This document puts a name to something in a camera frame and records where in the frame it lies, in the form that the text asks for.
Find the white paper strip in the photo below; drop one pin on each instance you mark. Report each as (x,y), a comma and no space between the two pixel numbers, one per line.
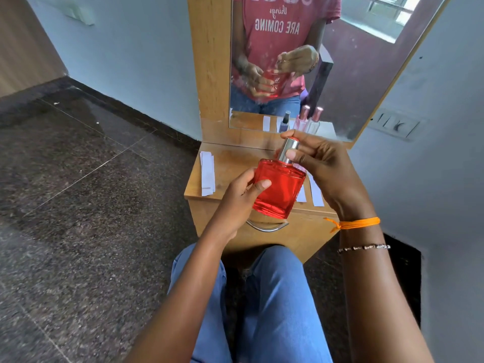
(316,192)
(301,194)

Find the person's left thumb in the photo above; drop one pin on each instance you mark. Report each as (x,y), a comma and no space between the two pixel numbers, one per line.
(260,186)

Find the person's left forearm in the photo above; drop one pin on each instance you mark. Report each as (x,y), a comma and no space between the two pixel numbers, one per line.
(185,294)

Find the red glass perfume bottle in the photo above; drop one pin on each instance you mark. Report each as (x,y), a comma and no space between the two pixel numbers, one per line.
(279,188)

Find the orange thread wristband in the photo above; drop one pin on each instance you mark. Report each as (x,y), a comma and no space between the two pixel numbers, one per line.
(359,223)

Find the blue jeans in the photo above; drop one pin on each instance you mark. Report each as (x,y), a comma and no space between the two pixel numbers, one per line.
(276,309)

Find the dark blue small bottle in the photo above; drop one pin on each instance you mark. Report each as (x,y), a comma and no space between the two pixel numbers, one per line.
(284,122)

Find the clear bottle with pink cap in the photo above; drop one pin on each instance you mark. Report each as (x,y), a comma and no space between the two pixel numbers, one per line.
(315,119)
(303,116)

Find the wall mirror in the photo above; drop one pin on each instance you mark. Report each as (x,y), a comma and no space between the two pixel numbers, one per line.
(359,71)

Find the white wall switch board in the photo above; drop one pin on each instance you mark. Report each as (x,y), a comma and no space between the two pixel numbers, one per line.
(395,124)

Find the white paper strips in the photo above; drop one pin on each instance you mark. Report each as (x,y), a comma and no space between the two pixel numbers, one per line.
(207,173)

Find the person's right hand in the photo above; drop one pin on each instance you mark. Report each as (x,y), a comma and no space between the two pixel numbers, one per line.
(336,177)

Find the person's right forearm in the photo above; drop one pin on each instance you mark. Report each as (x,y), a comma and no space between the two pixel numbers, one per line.
(378,294)

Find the person's left hand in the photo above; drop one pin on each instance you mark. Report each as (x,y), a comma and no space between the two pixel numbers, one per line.
(236,202)

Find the person's right thumb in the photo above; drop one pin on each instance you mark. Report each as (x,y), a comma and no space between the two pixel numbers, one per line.
(298,156)

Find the wooden dressing table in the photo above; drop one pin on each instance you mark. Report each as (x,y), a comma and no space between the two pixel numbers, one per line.
(211,71)

